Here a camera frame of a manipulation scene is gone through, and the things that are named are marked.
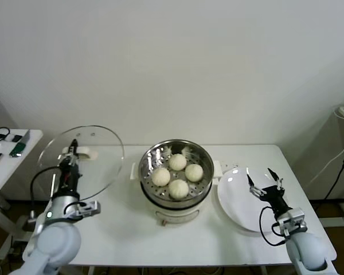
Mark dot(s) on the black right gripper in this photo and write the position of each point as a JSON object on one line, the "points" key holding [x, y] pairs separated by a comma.
{"points": [[275, 199]]}

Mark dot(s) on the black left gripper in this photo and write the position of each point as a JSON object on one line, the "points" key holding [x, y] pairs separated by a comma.
{"points": [[70, 177]]}

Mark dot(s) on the white steamed baozi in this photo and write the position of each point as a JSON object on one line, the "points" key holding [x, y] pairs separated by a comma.
{"points": [[161, 176], [194, 172], [178, 189], [177, 161]]}

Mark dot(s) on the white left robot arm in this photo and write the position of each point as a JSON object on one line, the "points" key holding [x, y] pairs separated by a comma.
{"points": [[57, 246]]}

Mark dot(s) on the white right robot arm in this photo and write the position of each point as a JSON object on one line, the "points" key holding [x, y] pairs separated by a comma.
{"points": [[309, 252]]}

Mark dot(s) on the stainless steel steamer pot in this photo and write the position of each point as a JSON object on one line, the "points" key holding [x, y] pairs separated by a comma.
{"points": [[202, 161]]}

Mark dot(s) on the white round plate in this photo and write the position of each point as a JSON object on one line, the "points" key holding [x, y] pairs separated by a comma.
{"points": [[235, 200]]}

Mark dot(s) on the green circuit board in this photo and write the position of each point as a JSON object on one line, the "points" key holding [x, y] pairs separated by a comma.
{"points": [[17, 149]]}

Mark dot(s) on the white side table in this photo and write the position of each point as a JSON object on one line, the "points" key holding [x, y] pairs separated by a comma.
{"points": [[17, 169]]}

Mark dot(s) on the small black device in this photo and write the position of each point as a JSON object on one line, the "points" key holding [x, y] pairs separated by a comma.
{"points": [[16, 138]]}

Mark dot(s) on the white electric cooker base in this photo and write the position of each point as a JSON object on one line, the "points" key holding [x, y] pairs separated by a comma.
{"points": [[177, 216]]}

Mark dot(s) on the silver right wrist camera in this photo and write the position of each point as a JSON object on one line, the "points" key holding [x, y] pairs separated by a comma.
{"points": [[292, 222]]}

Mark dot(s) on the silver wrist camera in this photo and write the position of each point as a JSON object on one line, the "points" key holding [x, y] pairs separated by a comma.
{"points": [[89, 209], [292, 222]]}

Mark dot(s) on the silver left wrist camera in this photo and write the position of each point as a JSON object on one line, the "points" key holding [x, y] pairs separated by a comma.
{"points": [[89, 209]]}

